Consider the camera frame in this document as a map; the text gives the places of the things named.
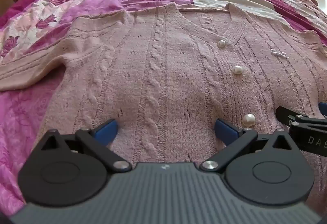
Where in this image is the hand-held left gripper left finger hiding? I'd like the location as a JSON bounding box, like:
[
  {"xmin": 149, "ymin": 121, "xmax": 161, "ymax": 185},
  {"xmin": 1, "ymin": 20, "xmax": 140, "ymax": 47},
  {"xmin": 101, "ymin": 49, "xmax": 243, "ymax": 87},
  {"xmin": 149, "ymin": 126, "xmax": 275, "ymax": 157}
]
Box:
[{"xmin": 41, "ymin": 119, "xmax": 132, "ymax": 173}]

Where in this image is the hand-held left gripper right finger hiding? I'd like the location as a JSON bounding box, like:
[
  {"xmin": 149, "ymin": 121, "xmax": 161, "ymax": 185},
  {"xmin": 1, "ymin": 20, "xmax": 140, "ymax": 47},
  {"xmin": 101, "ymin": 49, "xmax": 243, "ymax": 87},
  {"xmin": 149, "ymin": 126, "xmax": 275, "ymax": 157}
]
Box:
[{"xmin": 200, "ymin": 119, "xmax": 292, "ymax": 173}]

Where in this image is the pink knit cardigan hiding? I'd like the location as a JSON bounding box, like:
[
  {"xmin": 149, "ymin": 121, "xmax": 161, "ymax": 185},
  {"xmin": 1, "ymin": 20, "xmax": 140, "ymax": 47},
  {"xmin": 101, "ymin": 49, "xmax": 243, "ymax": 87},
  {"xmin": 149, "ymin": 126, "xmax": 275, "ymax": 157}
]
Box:
[{"xmin": 0, "ymin": 1, "xmax": 327, "ymax": 171}]

